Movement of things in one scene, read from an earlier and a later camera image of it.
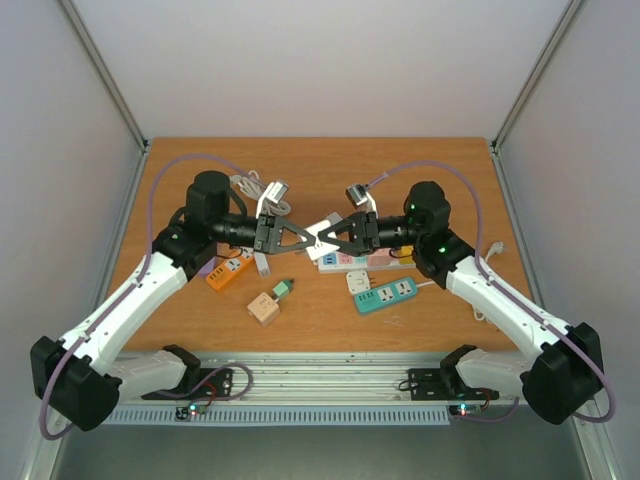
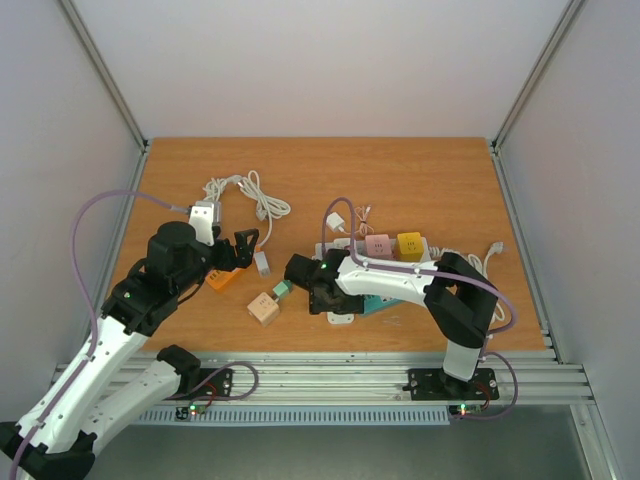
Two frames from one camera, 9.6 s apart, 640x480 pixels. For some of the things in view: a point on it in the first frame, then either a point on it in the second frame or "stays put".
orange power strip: (228, 269) stays put
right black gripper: (368, 232) → (323, 301)
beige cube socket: (264, 309) stays put
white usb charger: (262, 264) stays put
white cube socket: (320, 248) → (340, 319)
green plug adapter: (283, 288) stays put
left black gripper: (269, 239) → (245, 254)
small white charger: (334, 218) stays put
